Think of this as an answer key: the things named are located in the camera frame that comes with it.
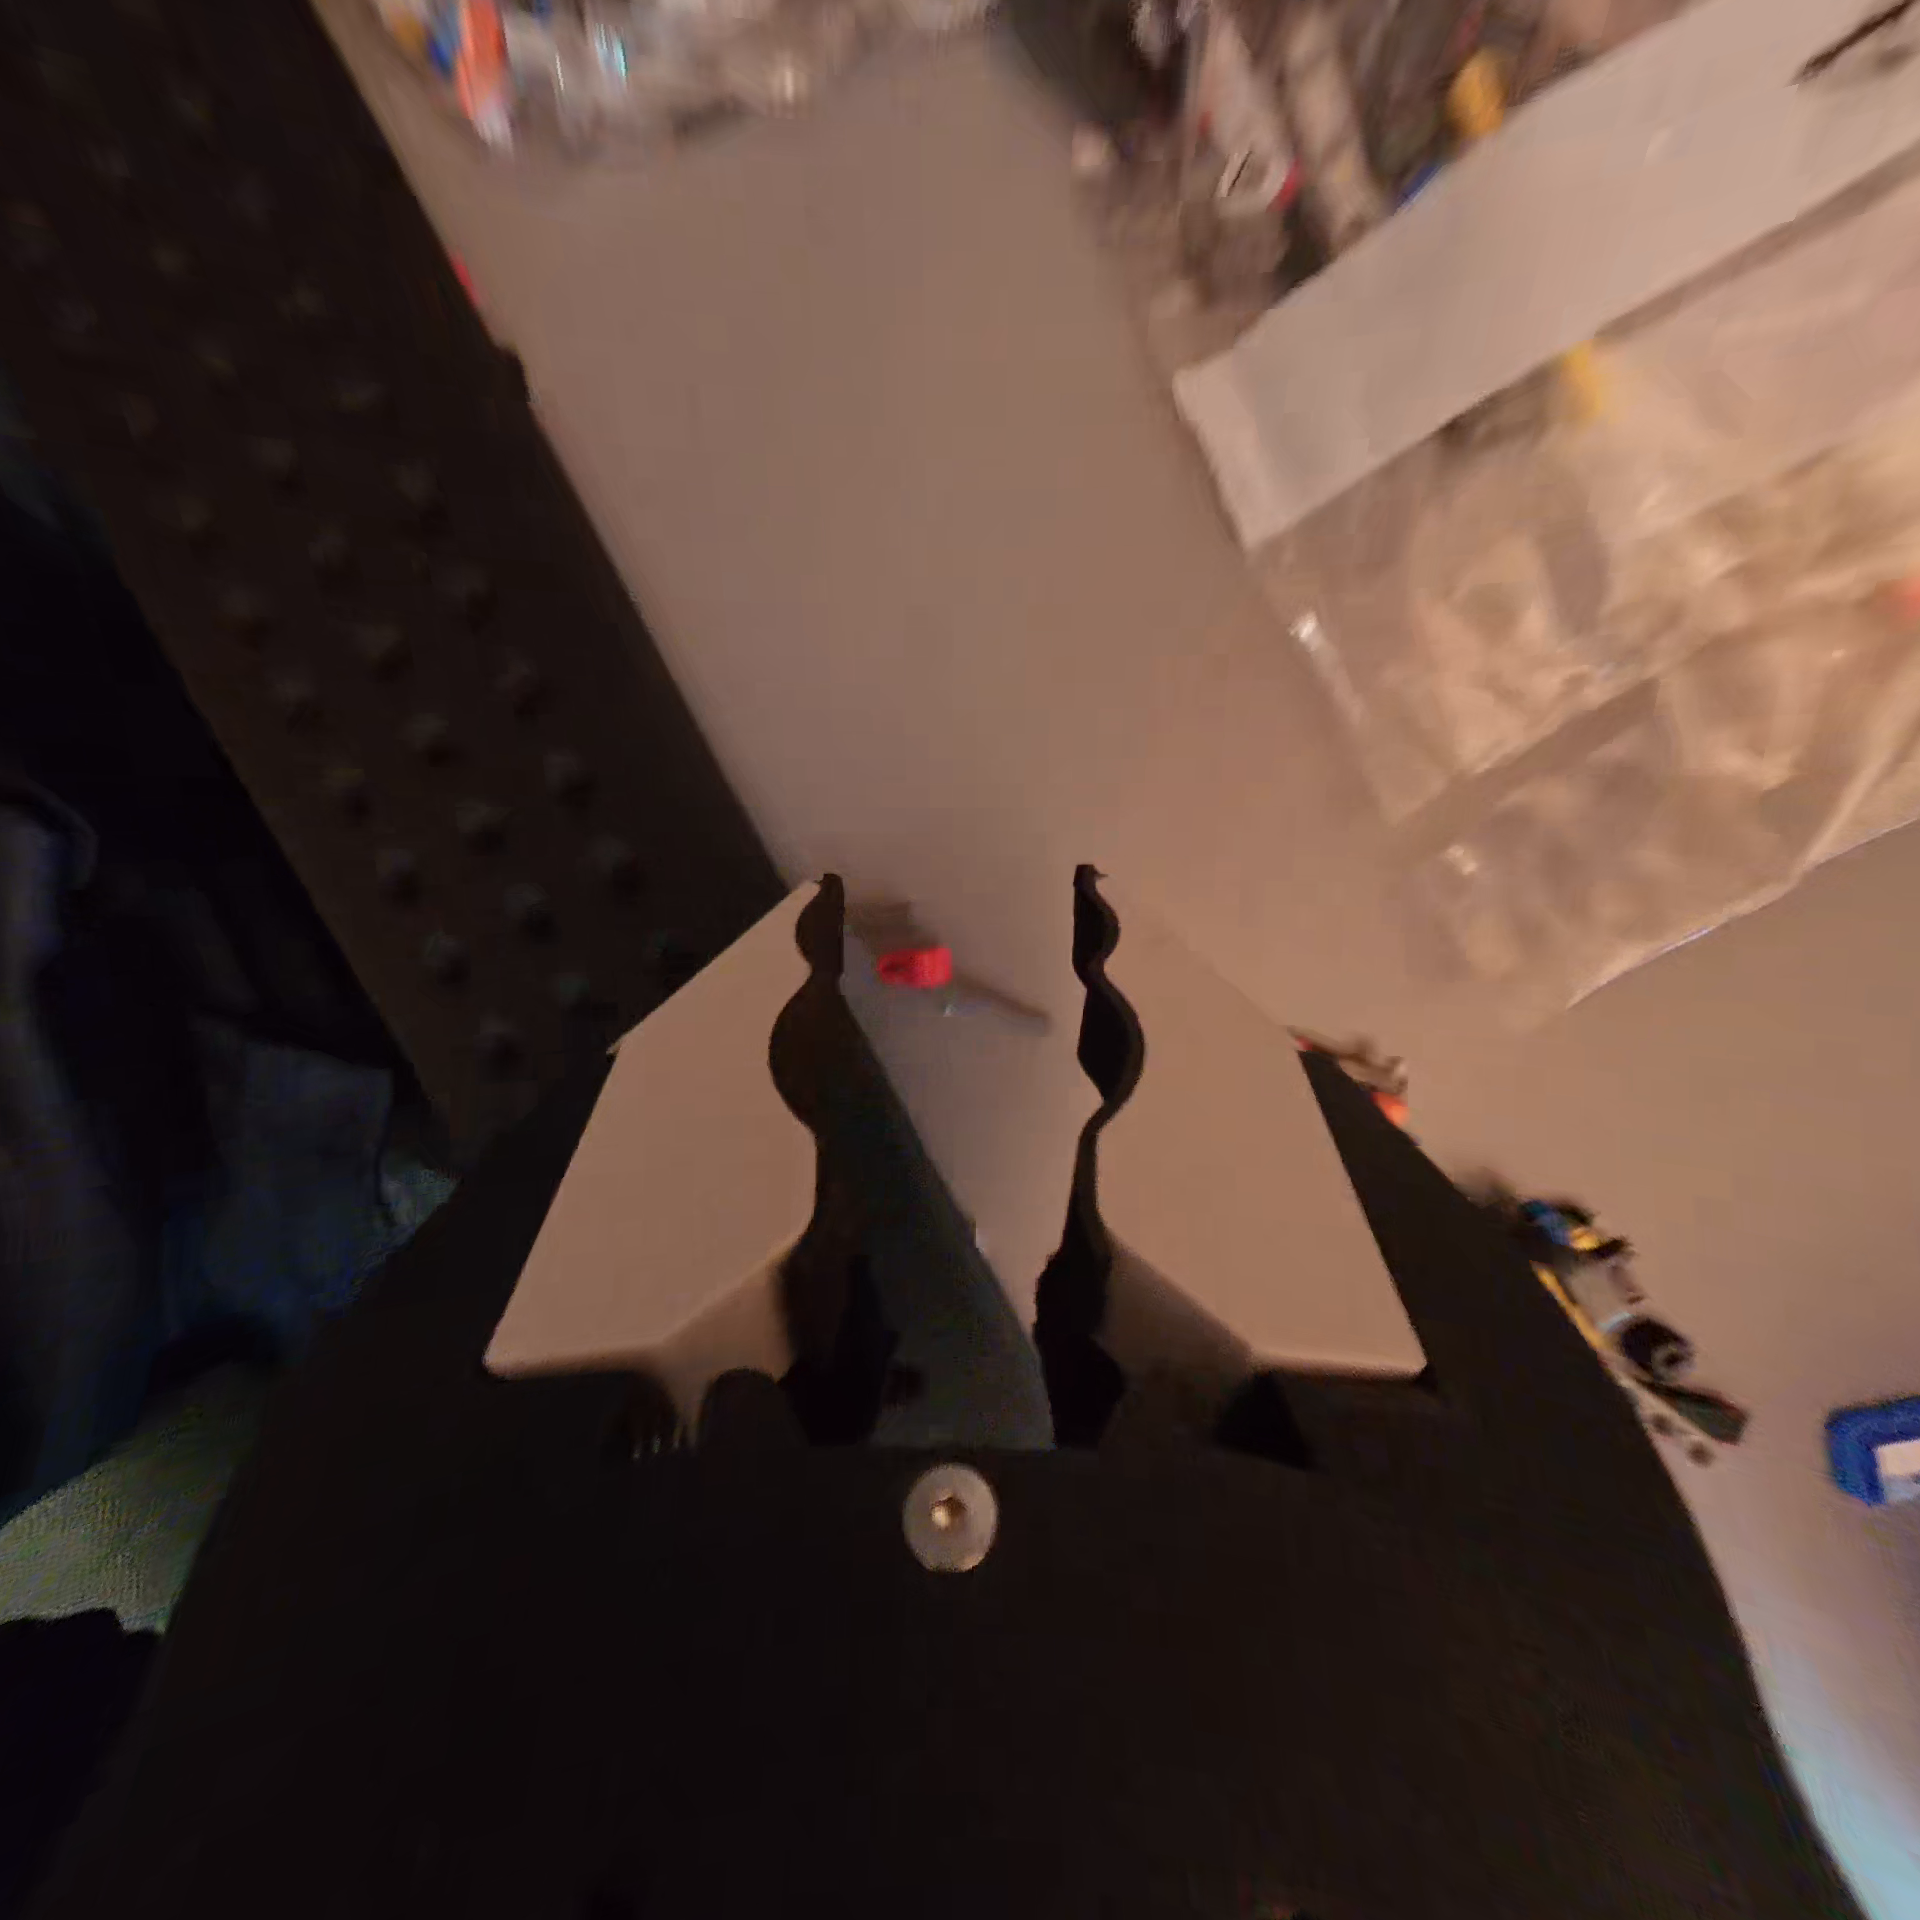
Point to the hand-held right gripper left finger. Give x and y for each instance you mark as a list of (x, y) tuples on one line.
[(661, 1202)]

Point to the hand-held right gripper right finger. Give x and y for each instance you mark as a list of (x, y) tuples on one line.
[(1261, 1202)]

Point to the red lego axle connector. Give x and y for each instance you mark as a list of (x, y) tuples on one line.
[(910, 969)]

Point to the red and black lego assembly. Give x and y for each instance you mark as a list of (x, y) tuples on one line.
[(1359, 1068)]

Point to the blue and black lego piece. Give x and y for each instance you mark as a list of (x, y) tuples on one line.
[(1621, 1321)]

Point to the blue lego tile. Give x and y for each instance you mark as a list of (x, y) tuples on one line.
[(1876, 1449)]

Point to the red lego pin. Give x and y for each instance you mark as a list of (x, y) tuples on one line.
[(465, 282)]

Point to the person's leg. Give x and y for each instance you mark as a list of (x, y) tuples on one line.
[(149, 974)]

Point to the dark perforated panel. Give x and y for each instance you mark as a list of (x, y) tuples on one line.
[(300, 524)]

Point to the small open parts bag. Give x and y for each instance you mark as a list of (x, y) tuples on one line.
[(599, 61)]

